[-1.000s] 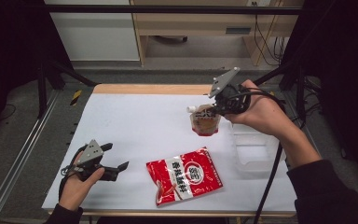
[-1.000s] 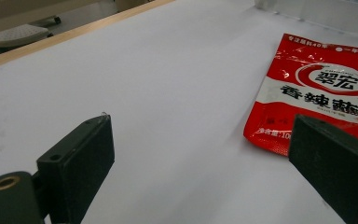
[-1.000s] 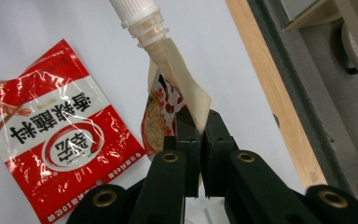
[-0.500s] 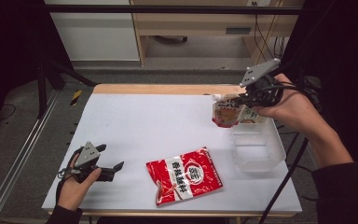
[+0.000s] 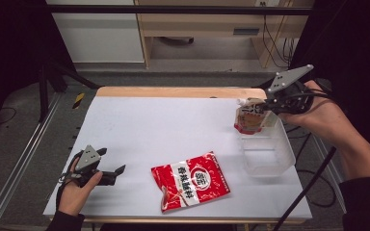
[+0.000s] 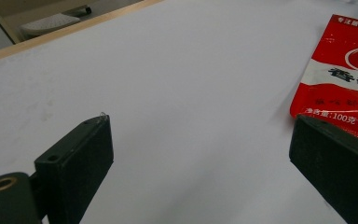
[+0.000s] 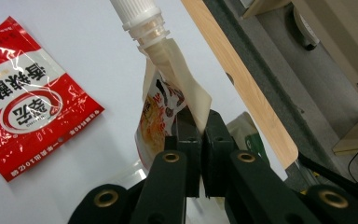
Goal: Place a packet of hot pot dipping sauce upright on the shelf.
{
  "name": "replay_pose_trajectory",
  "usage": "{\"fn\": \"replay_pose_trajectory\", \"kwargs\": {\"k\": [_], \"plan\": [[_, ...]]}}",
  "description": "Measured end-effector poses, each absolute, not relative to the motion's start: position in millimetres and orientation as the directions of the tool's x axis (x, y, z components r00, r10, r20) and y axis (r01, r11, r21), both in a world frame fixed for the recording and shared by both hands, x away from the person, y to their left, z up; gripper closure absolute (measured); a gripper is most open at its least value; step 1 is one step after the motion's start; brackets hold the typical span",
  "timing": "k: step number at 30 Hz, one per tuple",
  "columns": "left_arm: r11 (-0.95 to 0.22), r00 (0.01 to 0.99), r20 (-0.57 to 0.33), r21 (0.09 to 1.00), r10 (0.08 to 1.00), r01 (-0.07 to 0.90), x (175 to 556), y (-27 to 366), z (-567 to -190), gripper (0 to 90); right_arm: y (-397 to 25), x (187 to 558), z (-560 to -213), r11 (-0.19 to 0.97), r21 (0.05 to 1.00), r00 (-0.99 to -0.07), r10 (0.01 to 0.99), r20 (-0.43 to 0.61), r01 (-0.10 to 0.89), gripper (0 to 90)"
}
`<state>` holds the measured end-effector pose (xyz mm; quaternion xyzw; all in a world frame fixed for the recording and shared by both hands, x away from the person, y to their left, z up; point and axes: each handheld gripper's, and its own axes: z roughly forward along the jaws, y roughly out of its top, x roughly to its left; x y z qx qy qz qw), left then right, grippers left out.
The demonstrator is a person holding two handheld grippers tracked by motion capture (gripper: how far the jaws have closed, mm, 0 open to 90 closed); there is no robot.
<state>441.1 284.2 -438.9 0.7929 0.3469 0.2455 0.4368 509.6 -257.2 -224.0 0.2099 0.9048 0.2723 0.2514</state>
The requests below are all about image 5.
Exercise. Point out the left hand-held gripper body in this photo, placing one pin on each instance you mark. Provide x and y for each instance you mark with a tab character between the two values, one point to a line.
88	159

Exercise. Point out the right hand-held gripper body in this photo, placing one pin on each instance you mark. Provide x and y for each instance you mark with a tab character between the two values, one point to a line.
289	78

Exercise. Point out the clear plastic container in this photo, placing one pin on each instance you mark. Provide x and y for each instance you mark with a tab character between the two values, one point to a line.
269	157

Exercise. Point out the red and white seasoning packet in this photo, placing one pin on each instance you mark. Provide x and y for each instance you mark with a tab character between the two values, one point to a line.
199	186

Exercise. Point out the person's left hand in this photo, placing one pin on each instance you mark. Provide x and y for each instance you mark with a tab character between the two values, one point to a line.
72	199

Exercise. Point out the person's right hand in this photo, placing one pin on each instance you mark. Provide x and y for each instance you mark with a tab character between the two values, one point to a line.
324	118

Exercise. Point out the yellow black tape strip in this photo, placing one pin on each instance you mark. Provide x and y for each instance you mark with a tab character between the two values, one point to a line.
78	100

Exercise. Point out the white paper sheet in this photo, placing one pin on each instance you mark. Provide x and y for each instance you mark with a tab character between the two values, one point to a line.
173	128

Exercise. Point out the black curtain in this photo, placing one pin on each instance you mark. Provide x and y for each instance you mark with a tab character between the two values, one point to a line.
9	48
359	48

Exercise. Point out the wooden table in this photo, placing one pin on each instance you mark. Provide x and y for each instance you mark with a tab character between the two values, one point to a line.
179	92

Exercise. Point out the light wooden desk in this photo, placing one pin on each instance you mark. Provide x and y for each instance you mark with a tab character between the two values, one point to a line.
199	24

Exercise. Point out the white cabinet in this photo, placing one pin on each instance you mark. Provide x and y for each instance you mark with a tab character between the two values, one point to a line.
99	38

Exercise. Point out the black horizontal frame bar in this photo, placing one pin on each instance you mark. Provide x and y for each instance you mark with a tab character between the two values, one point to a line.
173	9

